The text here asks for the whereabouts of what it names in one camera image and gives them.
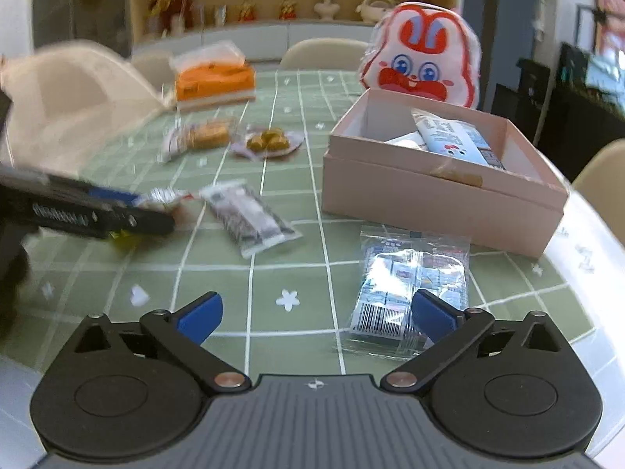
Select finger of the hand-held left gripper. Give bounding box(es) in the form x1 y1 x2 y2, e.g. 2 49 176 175
0 163 142 206

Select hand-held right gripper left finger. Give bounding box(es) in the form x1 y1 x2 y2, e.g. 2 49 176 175
73 292 250 394

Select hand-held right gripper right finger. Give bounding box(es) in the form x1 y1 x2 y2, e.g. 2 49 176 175
380 289 562 392

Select clear packet of small sachets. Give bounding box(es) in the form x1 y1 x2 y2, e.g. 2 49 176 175
334 225 472 360

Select clear rice crisp bar packet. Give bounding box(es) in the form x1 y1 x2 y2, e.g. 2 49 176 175
110 186 216 245

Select pink cardboard box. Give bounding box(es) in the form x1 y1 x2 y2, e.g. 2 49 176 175
321 88 571 260

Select white blue snack packet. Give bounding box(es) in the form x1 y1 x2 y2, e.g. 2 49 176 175
383 131 430 151

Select light blue snack packet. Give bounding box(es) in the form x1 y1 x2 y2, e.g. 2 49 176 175
410 110 506 171

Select cream cloth tote bag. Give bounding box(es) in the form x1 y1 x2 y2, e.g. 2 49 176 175
0 40 169 172

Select green checked tablecloth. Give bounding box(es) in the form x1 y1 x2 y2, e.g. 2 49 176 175
0 69 594 377

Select small clear wrapped snack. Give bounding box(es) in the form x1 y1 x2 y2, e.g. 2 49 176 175
199 180 304 260

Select clear bread snack packet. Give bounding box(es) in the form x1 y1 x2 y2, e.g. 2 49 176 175
157 116 238 163

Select orange tissue box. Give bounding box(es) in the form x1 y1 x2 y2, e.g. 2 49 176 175
168 41 257 112

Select brown nugget snack packet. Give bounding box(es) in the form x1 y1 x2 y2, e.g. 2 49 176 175
230 124 307 159

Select yellow figurine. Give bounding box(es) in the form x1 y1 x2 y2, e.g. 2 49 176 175
149 0 173 35

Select beige chair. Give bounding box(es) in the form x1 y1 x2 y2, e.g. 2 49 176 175
280 38 374 72
571 138 625 245

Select white low cabinet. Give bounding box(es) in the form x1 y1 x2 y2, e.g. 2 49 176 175
132 18 386 64

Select black aquarium cabinet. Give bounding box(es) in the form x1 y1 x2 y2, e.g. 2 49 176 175
493 41 625 181

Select red white rabbit plush bag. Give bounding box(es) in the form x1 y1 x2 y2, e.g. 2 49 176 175
358 1 482 109

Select yellow white plush toy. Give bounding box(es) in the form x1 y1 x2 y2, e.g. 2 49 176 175
355 0 392 23

